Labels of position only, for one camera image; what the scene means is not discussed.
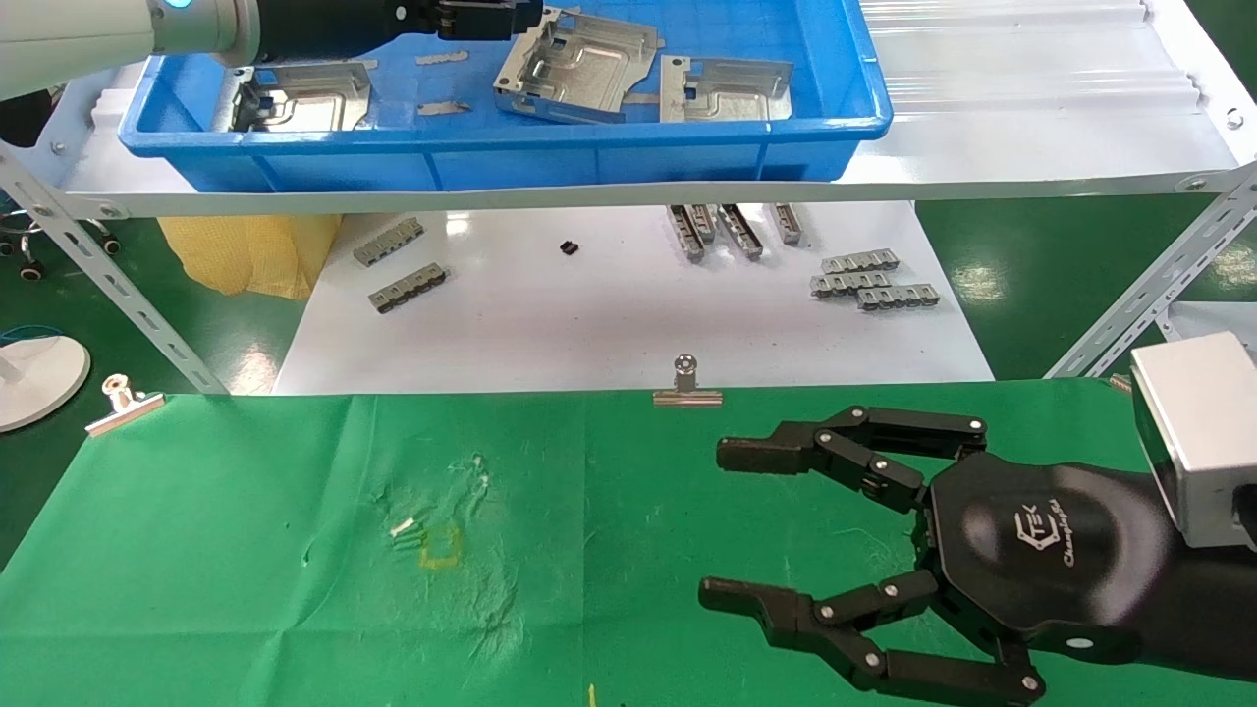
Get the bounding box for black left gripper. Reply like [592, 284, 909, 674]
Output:
[250, 0, 544, 66]

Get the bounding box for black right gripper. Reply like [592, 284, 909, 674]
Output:
[699, 405, 1179, 707]

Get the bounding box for grey stamped metal plate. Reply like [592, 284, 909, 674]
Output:
[658, 56, 794, 124]
[493, 8, 661, 126]

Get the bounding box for blue plastic bin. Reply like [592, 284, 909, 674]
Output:
[118, 0, 895, 194]

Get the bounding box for metal plate with black insert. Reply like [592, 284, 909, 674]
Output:
[228, 61, 374, 134]

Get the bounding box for light grey connector strip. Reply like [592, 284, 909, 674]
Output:
[354, 218, 426, 268]

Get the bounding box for dark grey connector strip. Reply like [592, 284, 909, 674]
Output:
[368, 263, 448, 315]

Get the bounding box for yellow mesh bag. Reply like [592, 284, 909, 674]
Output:
[157, 214, 343, 300]

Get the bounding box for white metal shelf rack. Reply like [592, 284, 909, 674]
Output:
[0, 0, 1257, 394]

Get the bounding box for black office chair casters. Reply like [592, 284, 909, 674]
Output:
[0, 211, 124, 286]

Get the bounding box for white round base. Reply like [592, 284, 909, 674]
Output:
[0, 334, 91, 433]

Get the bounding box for green table cloth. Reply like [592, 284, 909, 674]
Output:
[0, 378, 1257, 707]

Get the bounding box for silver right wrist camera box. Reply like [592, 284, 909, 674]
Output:
[1129, 331, 1257, 549]

